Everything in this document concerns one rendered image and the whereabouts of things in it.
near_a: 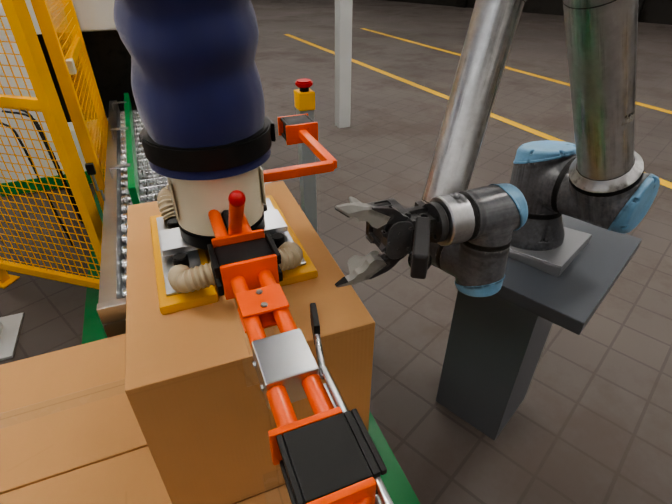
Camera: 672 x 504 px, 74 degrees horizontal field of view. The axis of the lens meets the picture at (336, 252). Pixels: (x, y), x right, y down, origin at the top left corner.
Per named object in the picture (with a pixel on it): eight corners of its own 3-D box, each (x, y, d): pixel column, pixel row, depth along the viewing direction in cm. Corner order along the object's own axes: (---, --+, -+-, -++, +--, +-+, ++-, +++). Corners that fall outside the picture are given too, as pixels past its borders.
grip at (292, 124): (278, 134, 121) (277, 116, 118) (308, 130, 124) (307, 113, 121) (287, 145, 115) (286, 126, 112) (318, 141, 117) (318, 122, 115)
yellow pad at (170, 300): (151, 223, 103) (145, 204, 100) (195, 215, 106) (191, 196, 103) (161, 316, 77) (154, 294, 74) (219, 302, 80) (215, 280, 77)
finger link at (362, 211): (324, 195, 70) (365, 216, 76) (338, 212, 66) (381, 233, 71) (334, 179, 69) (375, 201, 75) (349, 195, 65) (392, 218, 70)
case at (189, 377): (163, 323, 133) (127, 205, 110) (291, 292, 144) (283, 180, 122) (180, 523, 86) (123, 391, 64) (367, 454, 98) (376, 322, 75)
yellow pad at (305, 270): (232, 208, 109) (230, 190, 106) (272, 201, 112) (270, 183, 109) (268, 290, 83) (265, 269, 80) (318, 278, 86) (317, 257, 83)
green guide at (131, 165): (115, 106, 310) (111, 93, 305) (131, 104, 314) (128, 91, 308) (114, 209, 188) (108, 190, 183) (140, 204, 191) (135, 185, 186)
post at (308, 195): (303, 283, 235) (293, 89, 179) (315, 280, 237) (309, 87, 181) (307, 291, 230) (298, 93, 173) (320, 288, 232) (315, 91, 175)
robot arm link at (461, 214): (469, 251, 79) (479, 202, 73) (446, 256, 77) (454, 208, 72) (441, 226, 85) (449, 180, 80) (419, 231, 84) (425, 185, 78)
